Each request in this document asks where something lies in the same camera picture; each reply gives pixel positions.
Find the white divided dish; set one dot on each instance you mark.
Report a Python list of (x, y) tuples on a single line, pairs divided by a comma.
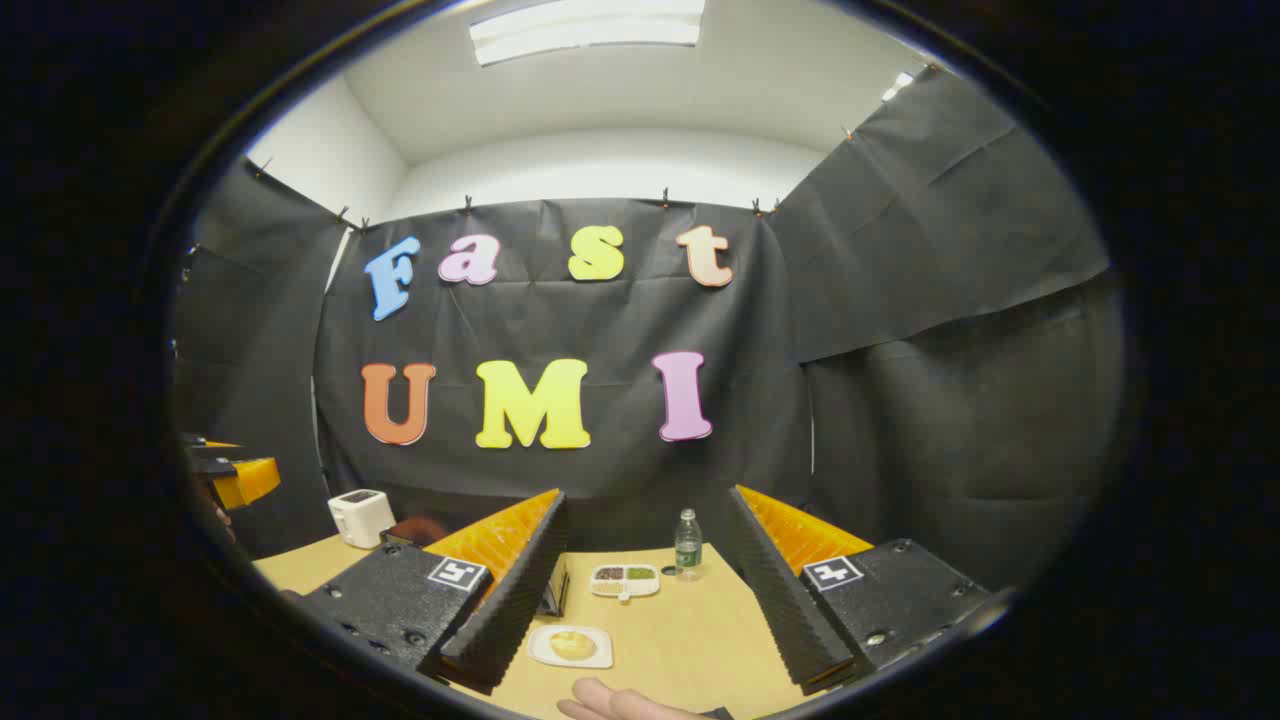
[(625, 580)]

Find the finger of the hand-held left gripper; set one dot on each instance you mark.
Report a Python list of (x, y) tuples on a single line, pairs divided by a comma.
[(250, 482)]

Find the ceiling light panel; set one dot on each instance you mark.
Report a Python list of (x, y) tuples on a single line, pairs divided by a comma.
[(590, 30)]

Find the white square plate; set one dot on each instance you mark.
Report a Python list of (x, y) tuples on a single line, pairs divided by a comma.
[(545, 655)]

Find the white toaster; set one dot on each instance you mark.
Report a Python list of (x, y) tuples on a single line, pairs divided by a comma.
[(360, 518)]

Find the clear plastic water bottle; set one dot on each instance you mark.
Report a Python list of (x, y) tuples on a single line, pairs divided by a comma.
[(688, 545)]

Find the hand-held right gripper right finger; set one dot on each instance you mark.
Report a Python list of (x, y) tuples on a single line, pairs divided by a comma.
[(775, 600)]

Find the black backdrop cloth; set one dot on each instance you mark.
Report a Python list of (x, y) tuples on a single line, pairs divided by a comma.
[(600, 320)]

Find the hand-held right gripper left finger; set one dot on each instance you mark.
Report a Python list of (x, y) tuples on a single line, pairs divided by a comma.
[(515, 600)]

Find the yellow bread roll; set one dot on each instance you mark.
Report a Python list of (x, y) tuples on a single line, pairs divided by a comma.
[(573, 645)]

